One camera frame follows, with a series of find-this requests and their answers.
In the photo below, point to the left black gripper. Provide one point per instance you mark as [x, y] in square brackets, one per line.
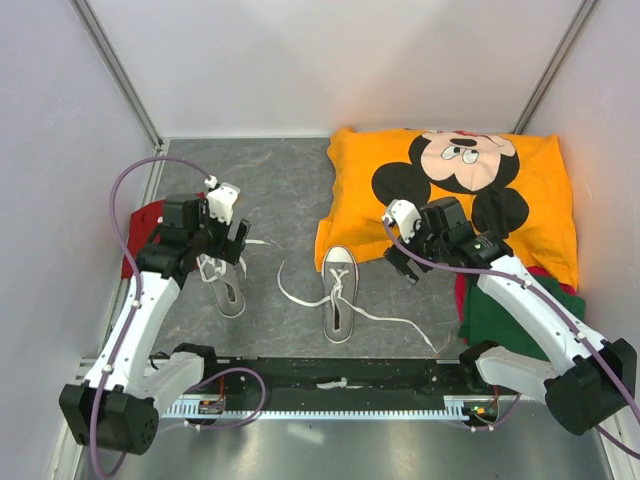
[226, 247]

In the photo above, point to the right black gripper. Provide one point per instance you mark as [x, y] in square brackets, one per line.
[399, 261]

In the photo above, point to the grey sneaker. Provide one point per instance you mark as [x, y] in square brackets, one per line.
[227, 296]
[340, 277]

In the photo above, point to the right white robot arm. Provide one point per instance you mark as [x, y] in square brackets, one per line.
[584, 379]

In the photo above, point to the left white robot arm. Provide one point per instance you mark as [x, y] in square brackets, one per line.
[118, 404]

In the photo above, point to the red cloth under green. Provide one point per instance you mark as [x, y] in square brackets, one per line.
[460, 288]

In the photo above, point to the red folded t-shirt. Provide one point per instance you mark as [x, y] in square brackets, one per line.
[142, 235]

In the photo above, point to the green folded cloth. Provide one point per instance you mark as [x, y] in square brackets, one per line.
[486, 320]

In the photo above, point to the white tape scrap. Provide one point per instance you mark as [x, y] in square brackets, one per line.
[333, 384]

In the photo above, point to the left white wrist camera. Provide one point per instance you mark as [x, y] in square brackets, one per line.
[221, 199]

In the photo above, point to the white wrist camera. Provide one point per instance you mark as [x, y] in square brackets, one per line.
[221, 199]
[403, 214]

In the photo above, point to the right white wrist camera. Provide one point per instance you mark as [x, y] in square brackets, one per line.
[403, 214]

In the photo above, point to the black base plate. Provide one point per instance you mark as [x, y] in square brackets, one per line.
[361, 384]

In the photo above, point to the slotted cable duct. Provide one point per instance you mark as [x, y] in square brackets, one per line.
[450, 408]

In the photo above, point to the left aluminium frame post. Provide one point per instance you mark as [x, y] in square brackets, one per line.
[99, 37]

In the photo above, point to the aluminium frame post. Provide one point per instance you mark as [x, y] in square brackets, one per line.
[99, 37]
[582, 16]

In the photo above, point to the right aluminium frame post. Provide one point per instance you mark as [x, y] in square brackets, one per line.
[582, 16]

